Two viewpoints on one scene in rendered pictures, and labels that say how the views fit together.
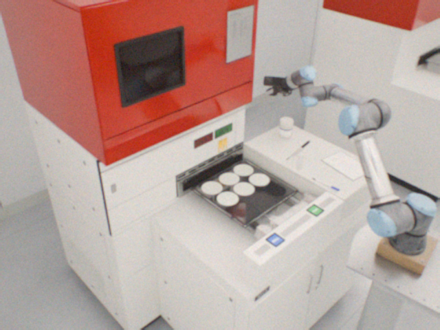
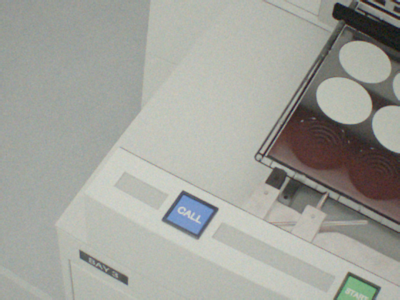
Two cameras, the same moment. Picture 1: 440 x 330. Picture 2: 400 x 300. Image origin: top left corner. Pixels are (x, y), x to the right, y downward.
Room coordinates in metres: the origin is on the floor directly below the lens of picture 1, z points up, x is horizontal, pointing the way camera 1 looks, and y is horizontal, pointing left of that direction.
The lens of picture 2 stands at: (0.96, -0.83, 1.99)
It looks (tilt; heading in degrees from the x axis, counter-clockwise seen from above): 53 degrees down; 67
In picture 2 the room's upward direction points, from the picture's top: 8 degrees clockwise
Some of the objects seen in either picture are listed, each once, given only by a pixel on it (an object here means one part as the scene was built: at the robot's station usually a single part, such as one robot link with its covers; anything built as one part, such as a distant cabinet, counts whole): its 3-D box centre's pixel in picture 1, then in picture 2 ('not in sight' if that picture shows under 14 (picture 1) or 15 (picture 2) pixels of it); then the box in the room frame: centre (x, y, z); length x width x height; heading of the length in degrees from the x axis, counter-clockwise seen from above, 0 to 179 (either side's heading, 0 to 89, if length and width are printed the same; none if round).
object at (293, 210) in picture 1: (289, 220); (343, 264); (1.45, -0.31, 0.87); 0.36 x 0.08 x 0.03; 134
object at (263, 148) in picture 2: (216, 206); (306, 82); (1.50, 0.01, 0.90); 0.37 x 0.01 x 0.01; 44
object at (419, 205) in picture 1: (416, 212); not in sight; (1.32, -0.79, 1.04); 0.13 x 0.12 x 0.14; 111
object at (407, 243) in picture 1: (409, 234); not in sight; (1.32, -0.79, 0.93); 0.15 x 0.15 x 0.10
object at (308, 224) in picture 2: (278, 223); (303, 233); (1.40, -0.26, 0.89); 0.08 x 0.03 x 0.03; 44
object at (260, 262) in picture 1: (294, 236); (268, 283); (1.32, -0.32, 0.89); 0.55 x 0.09 x 0.14; 134
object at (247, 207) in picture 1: (243, 189); (398, 130); (1.63, -0.12, 0.90); 0.34 x 0.34 x 0.01; 44
